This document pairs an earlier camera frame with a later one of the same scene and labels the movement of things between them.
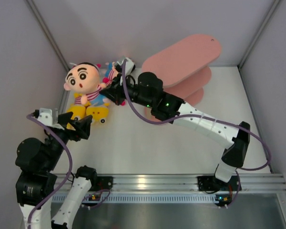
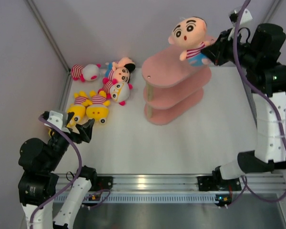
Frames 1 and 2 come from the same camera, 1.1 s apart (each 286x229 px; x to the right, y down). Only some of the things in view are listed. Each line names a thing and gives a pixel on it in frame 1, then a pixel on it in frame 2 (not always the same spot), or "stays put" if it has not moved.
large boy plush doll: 84,79 to 189,33
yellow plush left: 79,112 stays put
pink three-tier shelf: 183,68 stays put
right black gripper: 114,91 to 216,51
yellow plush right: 98,113 stays put
